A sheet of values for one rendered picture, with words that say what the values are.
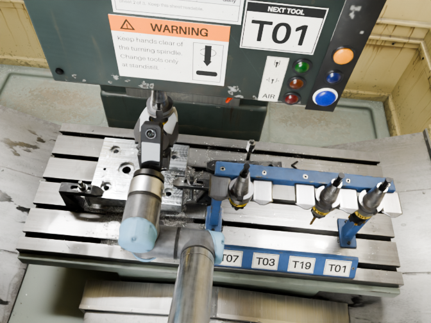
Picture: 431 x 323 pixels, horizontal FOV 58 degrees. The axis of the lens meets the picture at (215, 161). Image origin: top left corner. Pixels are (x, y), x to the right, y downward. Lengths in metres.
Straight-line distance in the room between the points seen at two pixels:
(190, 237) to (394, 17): 1.33
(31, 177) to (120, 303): 0.67
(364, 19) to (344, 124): 1.57
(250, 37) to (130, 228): 0.45
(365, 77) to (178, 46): 1.60
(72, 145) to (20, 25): 0.78
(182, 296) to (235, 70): 0.41
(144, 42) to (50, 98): 1.60
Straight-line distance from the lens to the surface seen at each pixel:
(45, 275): 1.61
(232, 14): 0.51
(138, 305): 1.37
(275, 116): 2.00
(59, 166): 1.46
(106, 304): 1.40
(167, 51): 0.56
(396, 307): 1.51
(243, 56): 0.55
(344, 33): 0.54
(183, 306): 0.73
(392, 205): 1.09
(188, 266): 0.81
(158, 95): 0.91
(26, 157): 1.80
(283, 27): 0.52
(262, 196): 0.99
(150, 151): 0.86
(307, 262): 1.24
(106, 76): 0.62
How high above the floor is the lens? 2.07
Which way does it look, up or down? 56 degrees down
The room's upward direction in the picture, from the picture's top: 7 degrees clockwise
